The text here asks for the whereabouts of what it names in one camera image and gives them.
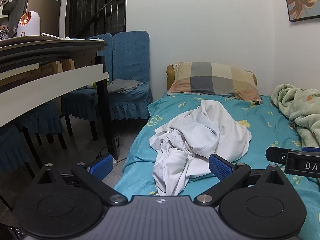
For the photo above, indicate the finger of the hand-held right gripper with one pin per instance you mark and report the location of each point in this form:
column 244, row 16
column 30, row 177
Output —
column 275, row 155
column 311, row 150

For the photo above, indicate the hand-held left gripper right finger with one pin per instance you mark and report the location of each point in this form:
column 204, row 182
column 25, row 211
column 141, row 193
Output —
column 220, row 166

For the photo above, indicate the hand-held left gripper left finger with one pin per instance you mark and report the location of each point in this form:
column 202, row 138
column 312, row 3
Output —
column 101, row 166

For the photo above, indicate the white t-shirt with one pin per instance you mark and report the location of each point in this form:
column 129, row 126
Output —
column 200, row 130

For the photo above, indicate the bed with teal sheet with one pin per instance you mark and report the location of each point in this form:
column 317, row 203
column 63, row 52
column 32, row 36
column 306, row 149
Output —
column 262, row 120

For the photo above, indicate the green fleece blanket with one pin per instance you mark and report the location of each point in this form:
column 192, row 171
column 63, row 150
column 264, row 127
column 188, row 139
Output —
column 300, row 110

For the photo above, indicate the blue covered chair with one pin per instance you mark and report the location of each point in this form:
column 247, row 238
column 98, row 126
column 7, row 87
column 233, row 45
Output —
column 130, row 55
column 40, row 120
column 105, row 55
column 12, row 150

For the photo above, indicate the yellow-green plush toy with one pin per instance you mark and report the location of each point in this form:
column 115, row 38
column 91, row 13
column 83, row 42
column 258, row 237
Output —
column 95, row 84

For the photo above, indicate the grey cloth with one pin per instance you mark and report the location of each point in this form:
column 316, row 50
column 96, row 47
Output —
column 122, row 85

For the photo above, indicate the plaid pillow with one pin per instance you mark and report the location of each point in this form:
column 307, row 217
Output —
column 212, row 80

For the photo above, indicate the wooden table with black legs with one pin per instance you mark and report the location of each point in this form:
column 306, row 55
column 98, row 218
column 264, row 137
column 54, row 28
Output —
column 50, row 92

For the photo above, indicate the white papers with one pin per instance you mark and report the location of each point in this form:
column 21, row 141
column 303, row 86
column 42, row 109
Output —
column 55, row 36

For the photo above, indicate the white humidifier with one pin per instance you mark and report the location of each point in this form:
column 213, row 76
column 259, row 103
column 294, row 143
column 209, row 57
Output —
column 28, row 25

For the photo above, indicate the dark window grille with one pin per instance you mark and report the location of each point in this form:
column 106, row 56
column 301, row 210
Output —
column 95, row 5

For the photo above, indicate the gold refrigerator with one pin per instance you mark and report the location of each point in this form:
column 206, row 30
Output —
column 47, row 12

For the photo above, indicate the woven basket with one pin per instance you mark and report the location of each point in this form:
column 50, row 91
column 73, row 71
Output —
column 3, row 34

